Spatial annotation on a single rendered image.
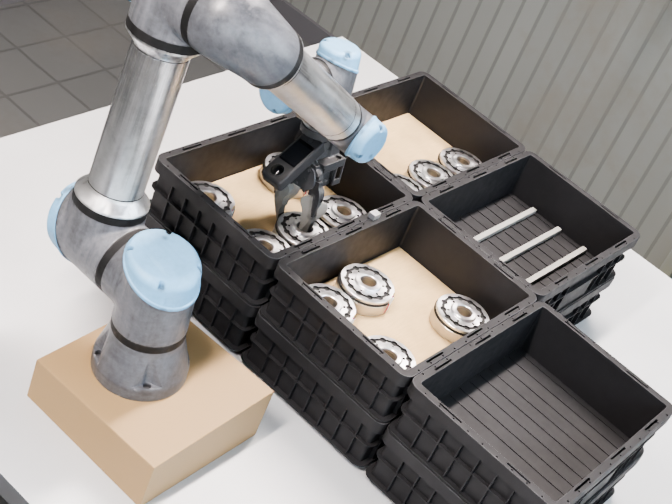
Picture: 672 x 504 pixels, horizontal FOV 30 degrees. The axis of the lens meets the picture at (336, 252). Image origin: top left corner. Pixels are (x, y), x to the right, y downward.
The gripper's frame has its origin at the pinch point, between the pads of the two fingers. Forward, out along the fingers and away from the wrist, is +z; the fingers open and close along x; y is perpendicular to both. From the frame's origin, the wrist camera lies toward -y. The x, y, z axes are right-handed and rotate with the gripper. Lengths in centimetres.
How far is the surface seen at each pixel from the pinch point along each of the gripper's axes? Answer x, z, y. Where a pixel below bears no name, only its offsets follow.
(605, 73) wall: 31, 26, 195
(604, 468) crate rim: -71, 2, -5
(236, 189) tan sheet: 13.5, 0.2, 0.0
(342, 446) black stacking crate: -34.1, 18.2, -18.7
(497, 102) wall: 63, 52, 195
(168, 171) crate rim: 13.3, -9.4, -19.6
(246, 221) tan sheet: 5.8, 1.2, -5.0
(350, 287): -18.0, 1.6, -3.3
